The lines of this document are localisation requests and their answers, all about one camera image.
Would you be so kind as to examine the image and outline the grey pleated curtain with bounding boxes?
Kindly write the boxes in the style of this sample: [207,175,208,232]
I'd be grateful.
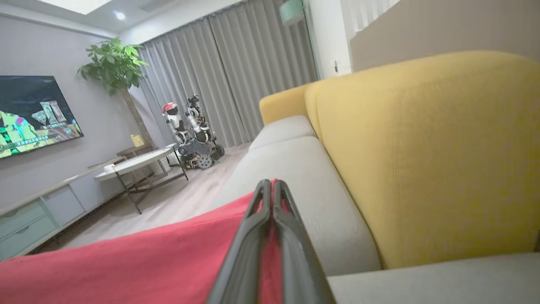
[129,0,319,148]

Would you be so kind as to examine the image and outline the round table metal legs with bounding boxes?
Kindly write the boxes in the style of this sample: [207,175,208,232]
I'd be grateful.
[94,146,189,215]

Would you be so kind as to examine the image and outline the grey tv cabinet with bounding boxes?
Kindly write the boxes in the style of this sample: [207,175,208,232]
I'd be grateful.
[0,156,127,261]

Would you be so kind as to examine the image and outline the white black wheeled robot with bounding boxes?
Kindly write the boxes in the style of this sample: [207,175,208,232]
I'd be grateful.
[162,95,225,170]

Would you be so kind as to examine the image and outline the flat screen television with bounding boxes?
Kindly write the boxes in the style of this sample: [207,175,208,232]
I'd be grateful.
[0,75,84,160]

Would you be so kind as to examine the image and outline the white ribbed plant pot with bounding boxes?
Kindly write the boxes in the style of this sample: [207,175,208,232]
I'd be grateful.
[152,158,172,176]

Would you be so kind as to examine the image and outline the red jersey white stripes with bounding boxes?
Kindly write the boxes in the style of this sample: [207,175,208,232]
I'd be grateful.
[0,179,298,304]

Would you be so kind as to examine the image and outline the green leafy indoor tree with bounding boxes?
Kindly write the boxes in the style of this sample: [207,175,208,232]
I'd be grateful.
[77,38,149,147]

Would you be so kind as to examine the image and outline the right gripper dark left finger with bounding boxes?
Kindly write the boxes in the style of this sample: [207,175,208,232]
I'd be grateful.
[207,179,273,304]

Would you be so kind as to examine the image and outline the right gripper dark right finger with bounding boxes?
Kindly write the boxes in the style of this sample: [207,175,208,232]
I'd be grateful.
[273,179,336,304]

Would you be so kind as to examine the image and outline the large yellow sofa back cushion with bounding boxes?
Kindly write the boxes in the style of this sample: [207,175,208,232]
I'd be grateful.
[310,51,540,269]

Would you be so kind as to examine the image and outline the white slatted window blind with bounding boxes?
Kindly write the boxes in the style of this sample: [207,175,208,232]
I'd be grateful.
[349,0,400,33]

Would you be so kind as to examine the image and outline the wooden side table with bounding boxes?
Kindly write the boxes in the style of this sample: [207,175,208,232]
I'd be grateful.
[117,145,156,169]

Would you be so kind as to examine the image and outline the wide grey sofa seat cushion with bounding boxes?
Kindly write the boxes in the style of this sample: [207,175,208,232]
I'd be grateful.
[327,252,540,304]

